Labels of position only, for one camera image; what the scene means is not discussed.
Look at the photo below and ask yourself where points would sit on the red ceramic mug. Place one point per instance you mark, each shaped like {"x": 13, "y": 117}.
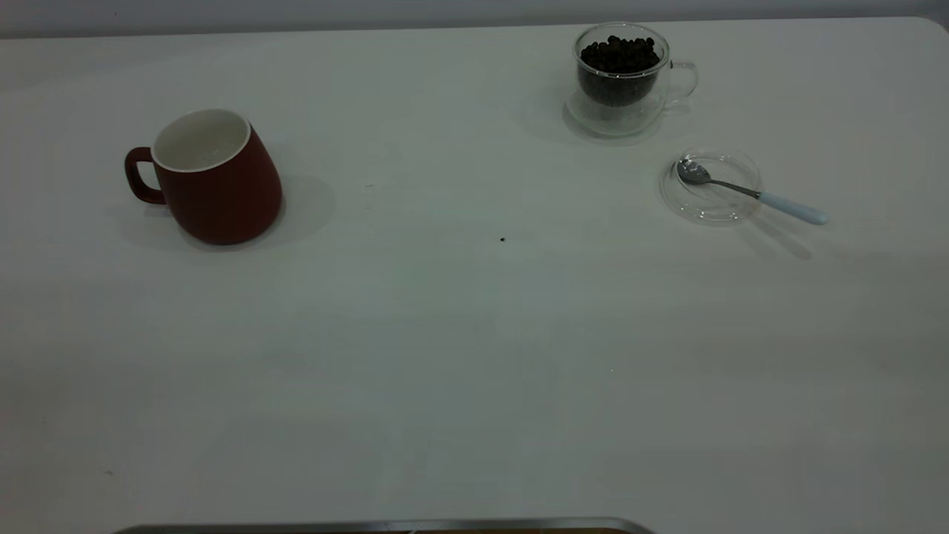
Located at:
{"x": 222, "y": 200}

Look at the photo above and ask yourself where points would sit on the clear glass cup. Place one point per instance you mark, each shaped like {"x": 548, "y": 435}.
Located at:
{"x": 621, "y": 115}

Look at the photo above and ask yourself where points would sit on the coffee beans pile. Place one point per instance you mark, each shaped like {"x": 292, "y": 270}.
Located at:
{"x": 619, "y": 63}

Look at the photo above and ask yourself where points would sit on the clear glass saucer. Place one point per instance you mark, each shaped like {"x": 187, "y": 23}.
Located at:
{"x": 712, "y": 206}

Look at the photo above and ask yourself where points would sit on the silver metal bar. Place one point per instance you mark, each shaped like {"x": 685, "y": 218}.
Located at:
{"x": 371, "y": 527}

